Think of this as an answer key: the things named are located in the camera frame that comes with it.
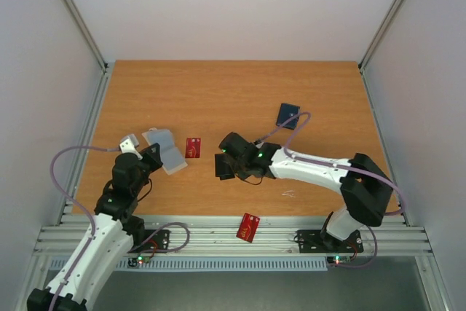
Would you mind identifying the black card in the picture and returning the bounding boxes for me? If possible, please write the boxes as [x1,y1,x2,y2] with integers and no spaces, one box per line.
[218,173,235,181]
[214,153,231,178]

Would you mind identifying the beige card holder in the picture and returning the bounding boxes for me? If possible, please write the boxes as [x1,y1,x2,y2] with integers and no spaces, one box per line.
[142,128,187,175]

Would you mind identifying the red logo card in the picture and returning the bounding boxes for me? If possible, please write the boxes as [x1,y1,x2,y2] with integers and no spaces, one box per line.
[185,138,201,159]

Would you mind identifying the red VIP card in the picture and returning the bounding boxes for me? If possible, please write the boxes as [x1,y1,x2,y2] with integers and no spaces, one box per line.
[236,213,260,243]

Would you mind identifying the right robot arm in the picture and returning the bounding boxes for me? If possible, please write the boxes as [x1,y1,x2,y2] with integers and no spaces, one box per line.
[219,132,394,252]

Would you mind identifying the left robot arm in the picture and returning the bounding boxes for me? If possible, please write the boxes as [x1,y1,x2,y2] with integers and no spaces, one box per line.
[26,141,162,310]

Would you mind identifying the dark blue wallet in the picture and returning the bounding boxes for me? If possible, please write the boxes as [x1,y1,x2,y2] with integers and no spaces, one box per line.
[276,103,300,130]

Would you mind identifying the left circuit board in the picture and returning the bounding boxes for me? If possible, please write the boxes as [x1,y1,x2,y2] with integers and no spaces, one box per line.
[127,256,151,268]

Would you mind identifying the circuit board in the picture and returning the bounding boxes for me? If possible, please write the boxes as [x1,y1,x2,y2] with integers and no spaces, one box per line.
[327,255,353,265]
[127,256,151,268]

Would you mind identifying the right circuit board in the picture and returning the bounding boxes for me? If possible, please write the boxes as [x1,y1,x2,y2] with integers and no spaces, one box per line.
[327,255,353,265]

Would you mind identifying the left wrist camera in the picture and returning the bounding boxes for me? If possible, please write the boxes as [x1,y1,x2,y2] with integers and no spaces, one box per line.
[119,134,143,160]

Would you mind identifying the left aluminium frame post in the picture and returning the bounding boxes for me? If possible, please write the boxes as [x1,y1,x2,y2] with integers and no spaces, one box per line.
[42,0,110,71]

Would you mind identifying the aluminium frame post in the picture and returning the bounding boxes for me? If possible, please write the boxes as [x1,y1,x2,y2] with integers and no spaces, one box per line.
[42,0,110,71]
[358,0,429,70]

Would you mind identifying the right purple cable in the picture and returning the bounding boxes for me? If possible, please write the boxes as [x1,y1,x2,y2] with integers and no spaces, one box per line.
[254,111,407,270]

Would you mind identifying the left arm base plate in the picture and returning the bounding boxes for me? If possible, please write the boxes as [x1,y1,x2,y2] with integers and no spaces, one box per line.
[130,229,170,253]

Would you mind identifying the aluminium rail base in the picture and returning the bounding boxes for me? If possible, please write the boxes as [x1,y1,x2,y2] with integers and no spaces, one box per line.
[33,214,433,256]

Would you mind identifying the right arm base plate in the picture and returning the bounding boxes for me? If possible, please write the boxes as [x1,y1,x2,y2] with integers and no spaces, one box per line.
[293,229,364,254]

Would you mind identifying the grey slotted cable duct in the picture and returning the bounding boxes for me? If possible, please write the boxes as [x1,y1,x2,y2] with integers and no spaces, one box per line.
[48,256,328,272]

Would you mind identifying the right aluminium frame post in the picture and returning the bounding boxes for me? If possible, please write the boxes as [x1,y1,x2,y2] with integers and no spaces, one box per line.
[358,0,429,70]

